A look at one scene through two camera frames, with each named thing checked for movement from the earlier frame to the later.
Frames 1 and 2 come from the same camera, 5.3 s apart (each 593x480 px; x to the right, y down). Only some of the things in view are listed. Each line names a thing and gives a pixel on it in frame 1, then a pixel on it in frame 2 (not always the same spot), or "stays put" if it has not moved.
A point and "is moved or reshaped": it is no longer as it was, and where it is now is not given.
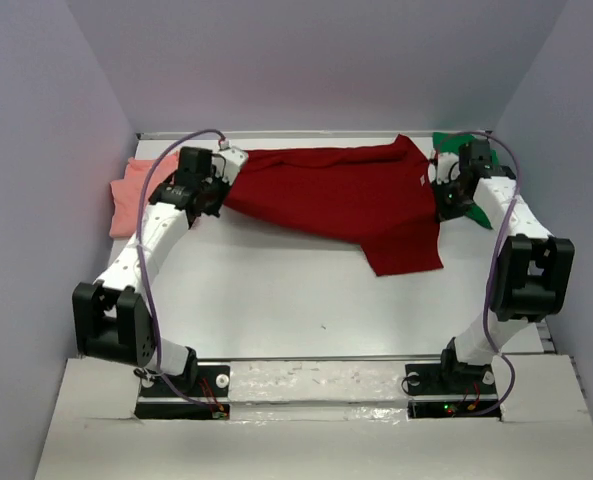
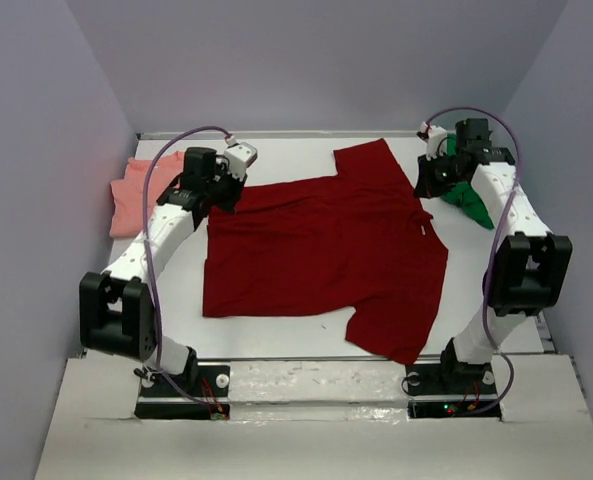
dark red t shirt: [379, 195] is moved or reshaped
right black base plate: [438, 391] stays put
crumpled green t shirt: [450, 143] stays put
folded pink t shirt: [127, 193] stays put
